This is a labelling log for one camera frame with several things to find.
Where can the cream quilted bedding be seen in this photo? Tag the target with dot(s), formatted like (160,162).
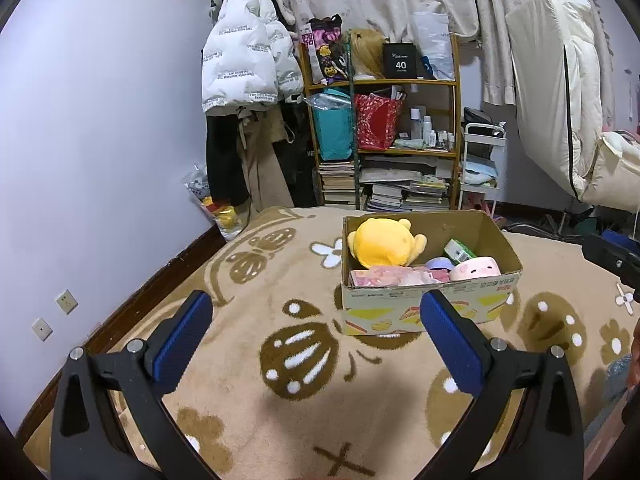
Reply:
(620,170)

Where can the black box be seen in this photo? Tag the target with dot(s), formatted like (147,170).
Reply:
(400,62)

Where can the yellow plush toy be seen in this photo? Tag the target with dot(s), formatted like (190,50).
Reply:
(380,242)

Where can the pink toys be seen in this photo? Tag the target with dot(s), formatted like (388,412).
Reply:
(480,205)

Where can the black hanging garment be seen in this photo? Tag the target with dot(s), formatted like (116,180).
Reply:
(300,160)

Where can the white trolley cart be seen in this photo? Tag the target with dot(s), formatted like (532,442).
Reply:
(487,137)

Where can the small clear plastic bag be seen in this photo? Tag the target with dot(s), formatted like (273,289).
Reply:
(325,101)

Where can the pink plastic packet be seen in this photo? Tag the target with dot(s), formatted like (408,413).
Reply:
(390,276)

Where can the cardboard box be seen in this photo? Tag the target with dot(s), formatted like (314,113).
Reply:
(380,310)

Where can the white quilted duvet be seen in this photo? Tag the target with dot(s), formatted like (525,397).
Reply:
(550,85)

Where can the wooden shelf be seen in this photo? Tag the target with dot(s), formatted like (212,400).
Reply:
(400,81)

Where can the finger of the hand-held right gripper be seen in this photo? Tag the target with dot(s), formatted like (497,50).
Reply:
(612,260)

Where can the person's right forearm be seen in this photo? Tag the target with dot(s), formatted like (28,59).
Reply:
(635,355)

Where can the red patterned bag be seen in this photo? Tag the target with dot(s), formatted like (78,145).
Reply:
(377,122)

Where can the green tissue pack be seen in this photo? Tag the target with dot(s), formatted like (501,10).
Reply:
(459,250)

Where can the pile of blue face masks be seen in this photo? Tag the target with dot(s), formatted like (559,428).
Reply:
(480,172)

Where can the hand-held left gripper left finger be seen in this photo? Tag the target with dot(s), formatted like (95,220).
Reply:
(182,340)

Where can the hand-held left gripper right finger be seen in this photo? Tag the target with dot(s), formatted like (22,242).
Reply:
(450,345)

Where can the white puffer jacket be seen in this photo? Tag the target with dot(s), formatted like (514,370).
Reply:
(240,50)

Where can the white wall socket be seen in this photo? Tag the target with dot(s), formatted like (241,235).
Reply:
(42,329)
(66,301)

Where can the beige trench coat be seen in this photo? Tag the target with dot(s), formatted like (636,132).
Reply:
(265,170)

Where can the purple printed tote bag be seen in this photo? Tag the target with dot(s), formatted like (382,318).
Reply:
(325,50)

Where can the black bag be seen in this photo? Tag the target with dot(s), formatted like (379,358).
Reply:
(480,116)

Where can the teal bag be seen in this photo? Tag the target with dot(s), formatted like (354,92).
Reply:
(332,132)

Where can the green cloth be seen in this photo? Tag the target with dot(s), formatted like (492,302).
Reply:
(407,143)

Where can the thin green pole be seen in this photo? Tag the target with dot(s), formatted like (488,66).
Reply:
(354,160)

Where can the black trousers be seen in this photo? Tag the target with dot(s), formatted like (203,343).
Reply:
(225,160)

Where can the clear plastic shopping bag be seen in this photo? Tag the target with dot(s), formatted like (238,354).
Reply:
(197,187)

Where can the stack of old books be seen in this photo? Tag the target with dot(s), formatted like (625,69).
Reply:
(337,185)

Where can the stack of books and papers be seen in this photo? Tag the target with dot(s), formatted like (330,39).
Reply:
(410,185)

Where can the blonde wig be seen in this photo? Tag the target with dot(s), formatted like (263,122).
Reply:
(367,52)

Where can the group of cosmetic bottles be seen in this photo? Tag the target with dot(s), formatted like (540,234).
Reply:
(427,130)

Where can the office chair base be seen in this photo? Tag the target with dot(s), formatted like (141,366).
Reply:
(565,222)

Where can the beige patterned blanket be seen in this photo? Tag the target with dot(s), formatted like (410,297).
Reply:
(250,310)

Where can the person's grey blue clothing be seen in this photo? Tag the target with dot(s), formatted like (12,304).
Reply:
(612,390)

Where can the large clear plastic bag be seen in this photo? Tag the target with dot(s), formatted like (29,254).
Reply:
(432,40)

